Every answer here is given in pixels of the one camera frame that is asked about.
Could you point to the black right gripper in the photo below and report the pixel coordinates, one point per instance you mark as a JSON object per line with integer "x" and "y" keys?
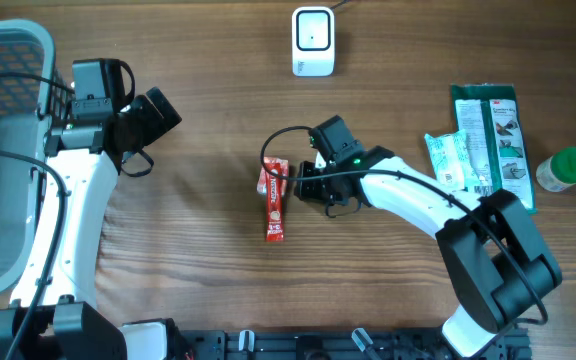
{"x": 309, "y": 191}

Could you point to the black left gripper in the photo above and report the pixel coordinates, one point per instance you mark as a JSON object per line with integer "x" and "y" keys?
{"x": 158, "y": 125}

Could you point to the orange red snack packet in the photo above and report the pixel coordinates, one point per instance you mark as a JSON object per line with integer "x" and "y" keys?
{"x": 261, "y": 183}

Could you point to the teal tissue packet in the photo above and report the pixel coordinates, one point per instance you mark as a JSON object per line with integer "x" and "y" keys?
{"x": 451, "y": 161}

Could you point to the green sponge package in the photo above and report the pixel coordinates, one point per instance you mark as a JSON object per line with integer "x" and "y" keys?
{"x": 489, "y": 116}

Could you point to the green lid jar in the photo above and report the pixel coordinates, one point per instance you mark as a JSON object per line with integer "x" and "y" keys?
{"x": 558, "y": 172}

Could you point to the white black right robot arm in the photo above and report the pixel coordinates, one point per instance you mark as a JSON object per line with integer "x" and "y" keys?
{"x": 497, "y": 260}

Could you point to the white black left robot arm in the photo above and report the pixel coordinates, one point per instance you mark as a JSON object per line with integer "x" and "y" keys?
{"x": 52, "y": 313}

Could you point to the white barcode scanner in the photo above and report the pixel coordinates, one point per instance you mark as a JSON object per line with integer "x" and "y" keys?
{"x": 313, "y": 41}

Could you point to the grey plastic mesh basket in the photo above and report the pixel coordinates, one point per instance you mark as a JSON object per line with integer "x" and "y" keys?
{"x": 32, "y": 95}

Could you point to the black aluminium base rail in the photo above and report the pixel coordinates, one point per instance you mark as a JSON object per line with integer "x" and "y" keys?
{"x": 403, "y": 344}

